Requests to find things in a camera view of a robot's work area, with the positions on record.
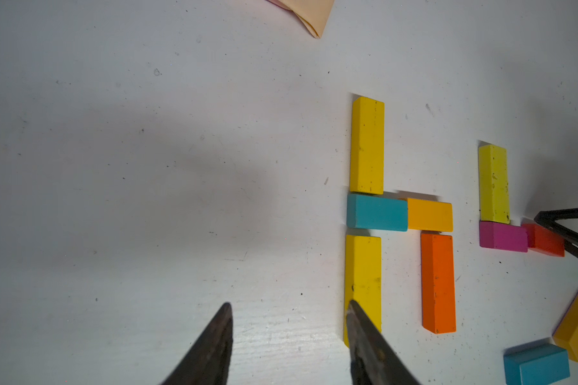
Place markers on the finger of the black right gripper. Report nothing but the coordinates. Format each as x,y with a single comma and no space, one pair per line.
549,220

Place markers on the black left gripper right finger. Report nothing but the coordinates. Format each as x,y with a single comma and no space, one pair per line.
373,361

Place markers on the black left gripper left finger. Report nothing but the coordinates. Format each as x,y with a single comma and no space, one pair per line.
209,358

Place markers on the red block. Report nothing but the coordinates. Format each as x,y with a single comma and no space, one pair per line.
544,241

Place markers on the magenta block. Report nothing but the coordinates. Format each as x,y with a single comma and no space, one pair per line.
499,236

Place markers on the orange block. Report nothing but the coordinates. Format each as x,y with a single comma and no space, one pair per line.
438,284

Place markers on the lime yellow block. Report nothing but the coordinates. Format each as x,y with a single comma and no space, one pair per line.
494,196

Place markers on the teal long block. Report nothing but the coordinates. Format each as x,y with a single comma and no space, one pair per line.
543,364

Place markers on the small teal block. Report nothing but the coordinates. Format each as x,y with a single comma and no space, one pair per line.
378,213

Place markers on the small amber block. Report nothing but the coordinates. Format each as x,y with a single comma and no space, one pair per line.
431,216

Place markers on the beige folded cloth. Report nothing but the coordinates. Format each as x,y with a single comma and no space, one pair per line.
313,14

